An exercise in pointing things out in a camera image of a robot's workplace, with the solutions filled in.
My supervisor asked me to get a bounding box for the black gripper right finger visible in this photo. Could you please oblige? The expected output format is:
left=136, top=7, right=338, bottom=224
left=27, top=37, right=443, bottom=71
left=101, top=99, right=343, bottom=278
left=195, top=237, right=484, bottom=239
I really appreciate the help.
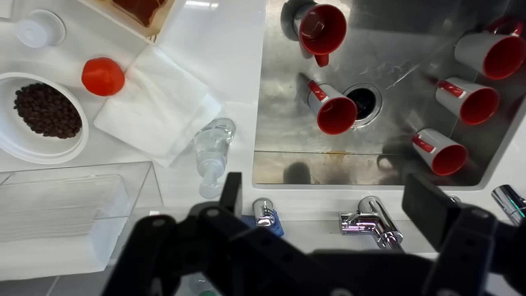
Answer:
left=400, top=175, right=496, bottom=296

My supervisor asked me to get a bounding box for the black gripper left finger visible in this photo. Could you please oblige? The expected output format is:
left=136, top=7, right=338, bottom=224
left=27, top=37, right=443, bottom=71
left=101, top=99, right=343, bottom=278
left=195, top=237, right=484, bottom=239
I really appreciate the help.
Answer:
left=101, top=214, right=219, bottom=296

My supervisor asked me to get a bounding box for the chrome tap handle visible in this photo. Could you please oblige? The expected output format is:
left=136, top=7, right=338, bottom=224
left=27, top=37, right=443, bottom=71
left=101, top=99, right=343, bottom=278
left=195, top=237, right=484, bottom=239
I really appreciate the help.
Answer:
left=339, top=196, right=402, bottom=250

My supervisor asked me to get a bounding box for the tall chrome faucet spout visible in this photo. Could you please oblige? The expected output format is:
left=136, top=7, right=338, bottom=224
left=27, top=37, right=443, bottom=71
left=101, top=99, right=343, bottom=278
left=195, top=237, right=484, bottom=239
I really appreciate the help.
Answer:
left=491, top=185, right=526, bottom=226

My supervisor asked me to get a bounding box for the red-lined cup lower right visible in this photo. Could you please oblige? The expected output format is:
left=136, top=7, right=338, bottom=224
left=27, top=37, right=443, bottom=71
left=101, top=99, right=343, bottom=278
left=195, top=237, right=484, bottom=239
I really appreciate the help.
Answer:
left=410, top=129, right=468, bottom=176

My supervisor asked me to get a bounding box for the small chrome side faucet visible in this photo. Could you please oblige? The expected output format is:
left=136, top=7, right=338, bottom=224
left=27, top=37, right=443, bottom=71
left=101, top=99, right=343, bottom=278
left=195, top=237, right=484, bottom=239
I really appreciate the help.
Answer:
left=251, top=198, right=274, bottom=227

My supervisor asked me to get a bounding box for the blue sponge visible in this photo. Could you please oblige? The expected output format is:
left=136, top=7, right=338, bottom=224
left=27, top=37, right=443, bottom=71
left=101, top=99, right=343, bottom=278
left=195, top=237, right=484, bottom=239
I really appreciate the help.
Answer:
left=241, top=214, right=284, bottom=237

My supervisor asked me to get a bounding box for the clear plastic bottle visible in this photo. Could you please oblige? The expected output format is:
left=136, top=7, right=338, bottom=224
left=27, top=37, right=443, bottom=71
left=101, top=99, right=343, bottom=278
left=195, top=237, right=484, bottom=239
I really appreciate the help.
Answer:
left=193, top=117, right=236, bottom=200

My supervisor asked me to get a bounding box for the red-lined cup middle right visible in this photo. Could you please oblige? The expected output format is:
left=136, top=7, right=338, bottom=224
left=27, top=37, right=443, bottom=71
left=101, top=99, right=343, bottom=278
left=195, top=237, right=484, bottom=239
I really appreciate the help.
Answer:
left=433, top=78, right=499, bottom=126

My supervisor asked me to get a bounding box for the stainless steel sink basin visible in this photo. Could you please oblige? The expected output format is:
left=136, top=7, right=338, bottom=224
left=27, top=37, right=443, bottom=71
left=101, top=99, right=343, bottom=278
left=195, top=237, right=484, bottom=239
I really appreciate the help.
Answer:
left=252, top=0, right=524, bottom=188

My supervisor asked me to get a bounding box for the white bowl of coffee beans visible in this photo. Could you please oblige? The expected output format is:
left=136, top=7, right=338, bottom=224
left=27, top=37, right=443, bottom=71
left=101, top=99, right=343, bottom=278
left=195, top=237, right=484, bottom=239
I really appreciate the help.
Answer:
left=0, top=73, right=90, bottom=165

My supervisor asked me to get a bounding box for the red-lined cup near drain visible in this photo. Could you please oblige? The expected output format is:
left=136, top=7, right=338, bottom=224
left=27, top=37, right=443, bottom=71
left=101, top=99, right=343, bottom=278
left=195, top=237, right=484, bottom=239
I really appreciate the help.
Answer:
left=297, top=75, right=358, bottom=135

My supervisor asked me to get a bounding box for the small red cup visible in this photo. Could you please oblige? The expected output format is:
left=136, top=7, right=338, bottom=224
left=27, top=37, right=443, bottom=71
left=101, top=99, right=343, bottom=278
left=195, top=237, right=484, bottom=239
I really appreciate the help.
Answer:
left=80, top=58, right=124, bottom=98

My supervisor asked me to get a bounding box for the red-lined cup top right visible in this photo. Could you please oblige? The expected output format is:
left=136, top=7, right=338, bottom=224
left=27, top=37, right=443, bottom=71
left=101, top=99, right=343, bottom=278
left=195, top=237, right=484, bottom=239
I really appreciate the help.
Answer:
left=453, top=19, right=526, bottom=81

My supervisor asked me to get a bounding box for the wooden box with items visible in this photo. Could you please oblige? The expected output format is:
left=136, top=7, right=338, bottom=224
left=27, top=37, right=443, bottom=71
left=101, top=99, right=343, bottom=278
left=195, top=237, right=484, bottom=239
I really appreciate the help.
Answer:
left=78, top=0, right=175, bottom=43

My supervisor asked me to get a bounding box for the small white plastic cup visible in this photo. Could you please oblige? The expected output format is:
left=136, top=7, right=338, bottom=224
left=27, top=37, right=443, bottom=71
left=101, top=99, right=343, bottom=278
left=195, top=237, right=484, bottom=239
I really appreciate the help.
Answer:
left=14, top=9, right=67, bottom=50

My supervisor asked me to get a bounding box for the red-lined cup top centre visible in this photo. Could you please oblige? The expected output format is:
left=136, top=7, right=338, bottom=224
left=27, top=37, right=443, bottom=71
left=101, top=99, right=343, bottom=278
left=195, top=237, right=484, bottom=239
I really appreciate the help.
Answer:
left=280, top=0, right=346, bottom=68

